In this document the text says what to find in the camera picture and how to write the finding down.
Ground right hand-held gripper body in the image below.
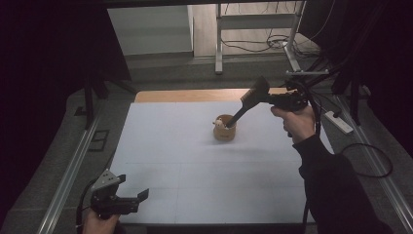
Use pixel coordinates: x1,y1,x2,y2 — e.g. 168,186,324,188
270,69,331,113

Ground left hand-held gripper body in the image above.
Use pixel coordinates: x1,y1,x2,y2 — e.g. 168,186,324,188
90,169,141,221

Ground round wooden cup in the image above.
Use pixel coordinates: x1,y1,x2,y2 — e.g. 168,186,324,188
212,113,238,142

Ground person's left hand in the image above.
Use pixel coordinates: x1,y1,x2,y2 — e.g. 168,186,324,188
82,208,122,234

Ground person's right hand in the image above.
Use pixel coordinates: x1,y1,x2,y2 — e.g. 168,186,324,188
270,104,318,145

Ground small pale figurine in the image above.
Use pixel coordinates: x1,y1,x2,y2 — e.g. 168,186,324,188
212,117,226,131

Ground white power strip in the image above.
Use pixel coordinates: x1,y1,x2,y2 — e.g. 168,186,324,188
323,110,355,136

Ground white table mat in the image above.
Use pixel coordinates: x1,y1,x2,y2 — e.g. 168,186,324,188
105,100,335,225

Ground wooden table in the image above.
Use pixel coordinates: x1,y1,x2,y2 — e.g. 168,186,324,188
133,87,293,104

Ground black tripod stand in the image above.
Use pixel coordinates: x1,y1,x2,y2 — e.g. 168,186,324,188
81,72,139,131

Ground left hand-held gripper cable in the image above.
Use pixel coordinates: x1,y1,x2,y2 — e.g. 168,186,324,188
75,177,99,234

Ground aluminium floor rail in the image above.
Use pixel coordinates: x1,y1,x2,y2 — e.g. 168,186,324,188
335,95,413,234
36,115,102,234

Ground black floor cables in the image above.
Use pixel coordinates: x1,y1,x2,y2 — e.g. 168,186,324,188
220,0,337,60

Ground black stand with cables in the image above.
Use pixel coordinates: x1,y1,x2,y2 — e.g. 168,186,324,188
281,53,373,127

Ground white metal desk frame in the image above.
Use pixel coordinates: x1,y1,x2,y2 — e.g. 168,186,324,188
214,0,307,75

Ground looped black cable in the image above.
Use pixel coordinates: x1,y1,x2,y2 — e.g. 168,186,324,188
339,142,394,179

